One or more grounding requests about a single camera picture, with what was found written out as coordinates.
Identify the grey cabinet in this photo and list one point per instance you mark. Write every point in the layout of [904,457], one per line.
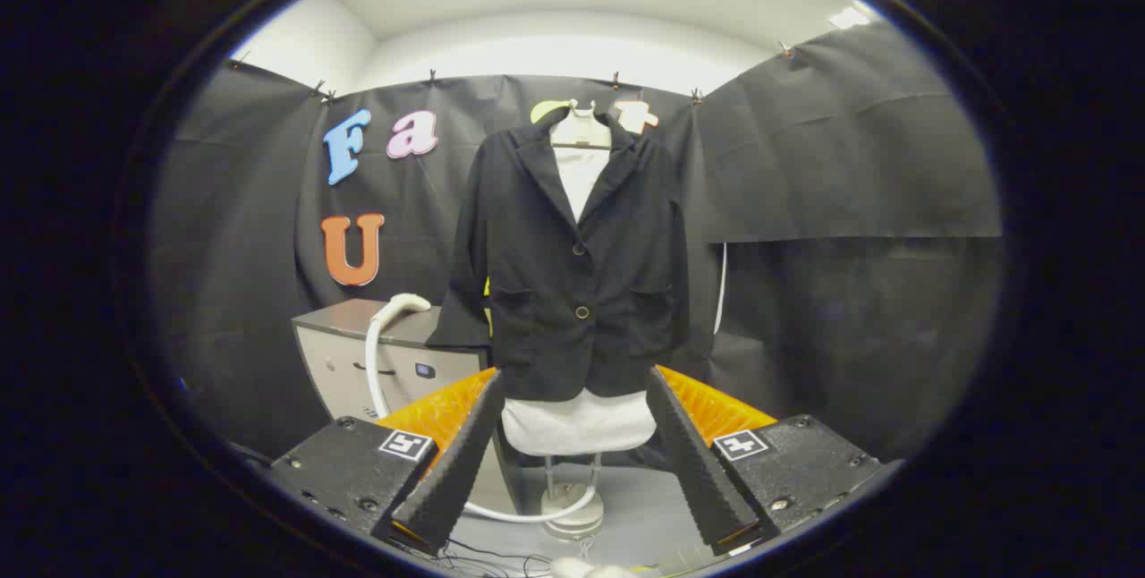
[344,363]

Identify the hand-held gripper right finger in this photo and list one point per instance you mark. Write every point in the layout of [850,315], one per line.
[693,462]

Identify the black jacket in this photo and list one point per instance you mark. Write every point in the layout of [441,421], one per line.
[555,292]

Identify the mannequin stand base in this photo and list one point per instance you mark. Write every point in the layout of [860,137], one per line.
[572,520]

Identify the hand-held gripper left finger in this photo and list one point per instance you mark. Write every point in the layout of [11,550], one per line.
[456,462]

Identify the white clothes hanger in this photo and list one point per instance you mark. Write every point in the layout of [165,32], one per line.
[581,132]

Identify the black backdrop cloth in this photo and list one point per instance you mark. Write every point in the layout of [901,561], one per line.
[805,157]

